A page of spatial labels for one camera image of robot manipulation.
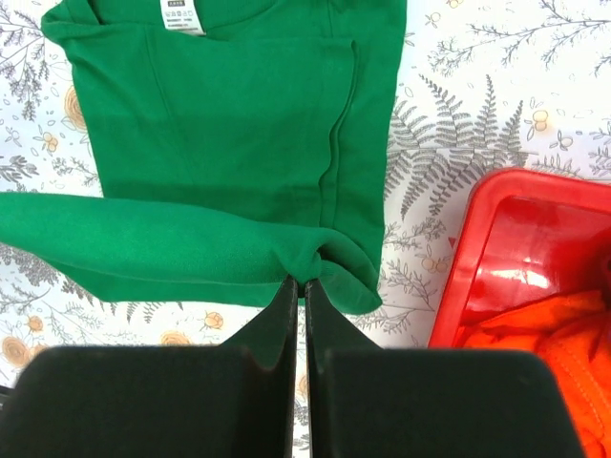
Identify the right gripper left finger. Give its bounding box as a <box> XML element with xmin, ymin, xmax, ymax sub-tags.
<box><xmin>1</xmin><ymin>278</ymin><xmax>298</xmax><ymax>457</ymax></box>

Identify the orange-red t-shirt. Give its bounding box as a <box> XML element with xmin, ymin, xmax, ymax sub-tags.
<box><xmin>457</xmin><ymin>290</ymin><xmax>610</xmax><ymax>457</ymax></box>

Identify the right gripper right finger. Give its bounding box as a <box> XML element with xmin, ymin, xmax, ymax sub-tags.
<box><xmin>305</xmin><ymin>281</ymin><xmax>583</xmax><ymax>457</ymax></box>

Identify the floral tablecloth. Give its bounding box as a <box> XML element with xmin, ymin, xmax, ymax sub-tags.
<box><xmin>0</xmin><ymin>0</ymin><xmax>611</xmax><ymax>452</ymax></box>

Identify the red plastic bin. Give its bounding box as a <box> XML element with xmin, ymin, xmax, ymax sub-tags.
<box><xmin>429</xmin><ymin>169</ymin><xmax>610</xmax><ymax>347</ymax></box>

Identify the green t-shirt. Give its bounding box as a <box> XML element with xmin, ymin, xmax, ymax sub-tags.
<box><xmin>1</xmin><ymin>1</ymin><xmax>407</xmax><ymax>315</ymax></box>

